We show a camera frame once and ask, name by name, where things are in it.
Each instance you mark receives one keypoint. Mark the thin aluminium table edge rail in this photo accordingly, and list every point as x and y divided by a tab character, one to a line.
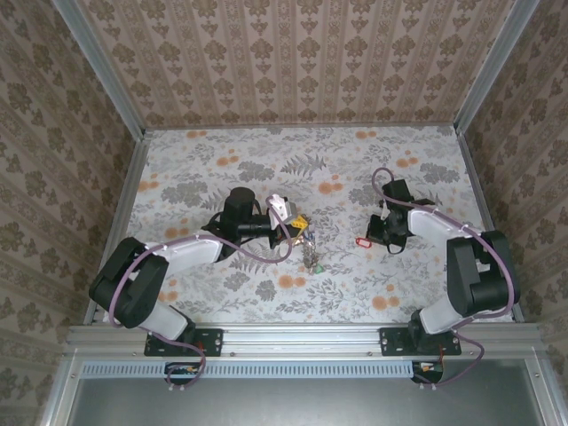
302	128

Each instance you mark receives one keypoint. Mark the aluminium lower frame bar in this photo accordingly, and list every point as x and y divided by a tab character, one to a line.
543	395
62	390

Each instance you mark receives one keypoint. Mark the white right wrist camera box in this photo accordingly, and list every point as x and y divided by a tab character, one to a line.
384	210

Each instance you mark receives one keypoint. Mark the grey metal sheet panel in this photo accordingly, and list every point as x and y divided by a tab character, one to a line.
288	404

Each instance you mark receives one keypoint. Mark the key with red tag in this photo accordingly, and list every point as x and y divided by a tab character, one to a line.
363	242

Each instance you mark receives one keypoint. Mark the aluminium side rail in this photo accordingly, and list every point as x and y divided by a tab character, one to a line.
474	177
133	177

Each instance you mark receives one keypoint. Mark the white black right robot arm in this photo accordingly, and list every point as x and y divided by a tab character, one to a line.
444	222

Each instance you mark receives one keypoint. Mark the floral patterned table cover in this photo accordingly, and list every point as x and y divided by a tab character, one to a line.
346	288

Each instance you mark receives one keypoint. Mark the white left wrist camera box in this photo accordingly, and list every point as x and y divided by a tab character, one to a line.
279	206

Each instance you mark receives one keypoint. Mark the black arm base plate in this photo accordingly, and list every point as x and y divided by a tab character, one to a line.
213	341
390	341

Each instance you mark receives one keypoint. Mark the metal keyring with keys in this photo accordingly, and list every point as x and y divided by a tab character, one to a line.
310	255

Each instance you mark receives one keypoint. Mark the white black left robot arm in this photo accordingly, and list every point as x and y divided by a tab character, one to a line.
191	253

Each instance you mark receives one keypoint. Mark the aluminium frame post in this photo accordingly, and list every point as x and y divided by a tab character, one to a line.
102	71
497	66

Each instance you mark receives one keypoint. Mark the aluminium extrusion rail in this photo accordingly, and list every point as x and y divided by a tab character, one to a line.
302	339

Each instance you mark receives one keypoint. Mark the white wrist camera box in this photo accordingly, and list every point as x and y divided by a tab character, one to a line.
384	210
279	206

